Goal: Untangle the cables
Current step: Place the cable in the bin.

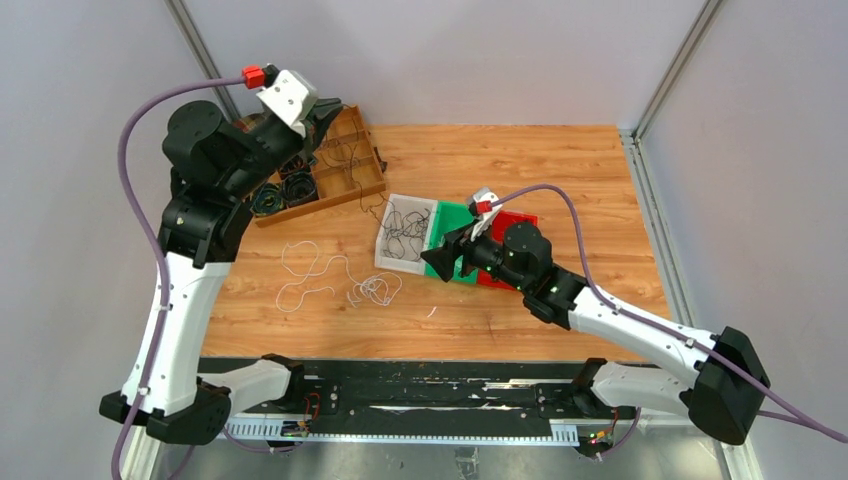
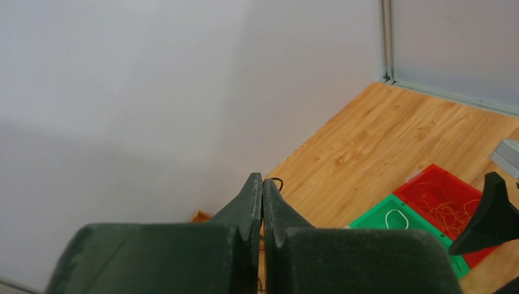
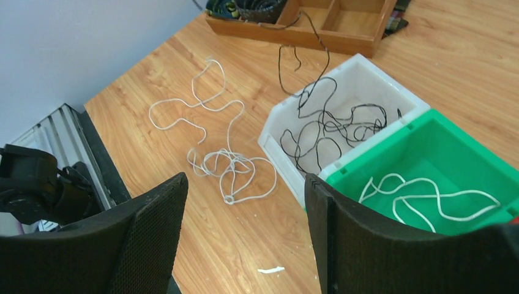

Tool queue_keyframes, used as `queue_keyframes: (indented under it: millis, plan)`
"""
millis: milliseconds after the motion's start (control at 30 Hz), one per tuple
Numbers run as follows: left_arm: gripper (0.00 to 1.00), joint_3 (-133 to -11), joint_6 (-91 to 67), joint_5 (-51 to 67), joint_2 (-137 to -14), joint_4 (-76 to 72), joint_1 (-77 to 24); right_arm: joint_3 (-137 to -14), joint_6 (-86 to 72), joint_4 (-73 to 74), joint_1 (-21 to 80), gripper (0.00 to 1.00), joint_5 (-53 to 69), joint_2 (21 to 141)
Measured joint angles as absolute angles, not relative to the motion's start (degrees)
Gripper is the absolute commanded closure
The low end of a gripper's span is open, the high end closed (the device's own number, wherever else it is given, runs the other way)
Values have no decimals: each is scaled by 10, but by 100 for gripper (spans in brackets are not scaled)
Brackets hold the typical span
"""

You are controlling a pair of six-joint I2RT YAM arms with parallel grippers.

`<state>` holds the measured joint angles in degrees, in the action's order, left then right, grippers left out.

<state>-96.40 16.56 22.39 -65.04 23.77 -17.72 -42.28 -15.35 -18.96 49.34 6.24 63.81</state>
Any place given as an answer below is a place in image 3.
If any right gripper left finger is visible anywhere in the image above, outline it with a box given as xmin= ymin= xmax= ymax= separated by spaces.
xmin=1 ymin=172 xmax=189 ymax=293

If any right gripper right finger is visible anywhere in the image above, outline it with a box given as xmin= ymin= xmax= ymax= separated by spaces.
xmin=304 ymin=173 xmax=518 ymax=293

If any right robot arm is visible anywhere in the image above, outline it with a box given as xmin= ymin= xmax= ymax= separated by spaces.
xmin=1 ymin=145 xmax=518 ymax=293

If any green plastic bin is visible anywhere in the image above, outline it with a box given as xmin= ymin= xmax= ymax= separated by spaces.
xmin=327 ymin=110 xmax=518 ymax=235

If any white plastic bin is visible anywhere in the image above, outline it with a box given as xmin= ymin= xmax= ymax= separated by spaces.
xmin=258 ymin=55 xmax=430 ymax=205

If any wooden compartment tray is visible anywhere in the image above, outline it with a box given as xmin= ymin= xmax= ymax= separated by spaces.
xmin=205 ymin=0 xmax=396 ymax=58

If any plaid cloth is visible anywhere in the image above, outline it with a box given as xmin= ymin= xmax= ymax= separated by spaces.
xmin=382 ymin=0 xmax=411 ymax=39

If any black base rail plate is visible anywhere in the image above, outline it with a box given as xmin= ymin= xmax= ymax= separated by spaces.
xmin=77 ymin=111 xmax=131 ymax=205

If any black coiled strap four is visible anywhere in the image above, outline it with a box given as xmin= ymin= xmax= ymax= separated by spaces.
xmin=234 ymin=0 xmax=287 ymax=24

